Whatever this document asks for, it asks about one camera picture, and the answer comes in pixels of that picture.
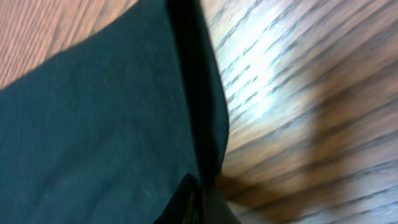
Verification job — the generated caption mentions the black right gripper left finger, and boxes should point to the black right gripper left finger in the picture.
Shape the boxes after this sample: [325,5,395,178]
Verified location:
[154,174,198,224]

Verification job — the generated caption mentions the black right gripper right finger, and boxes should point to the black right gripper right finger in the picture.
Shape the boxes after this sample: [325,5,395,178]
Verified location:
[201,185,241,224]

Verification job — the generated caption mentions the black t-shirt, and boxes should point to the black t-shirt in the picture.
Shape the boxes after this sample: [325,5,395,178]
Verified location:
[1,1,229,223]

